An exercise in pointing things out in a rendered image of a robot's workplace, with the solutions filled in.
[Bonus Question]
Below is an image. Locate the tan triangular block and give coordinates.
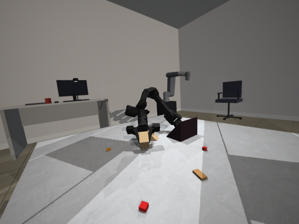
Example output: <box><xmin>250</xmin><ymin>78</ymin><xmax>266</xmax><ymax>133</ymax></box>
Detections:
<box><xmin>150</xmin><ymin>133</ymin><xmax>159</xmax><ymax>141</ymax></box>
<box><xmin>139</xmin><ymin>131</ymin><xmax>149</xmax><ymax>149</ymax></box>

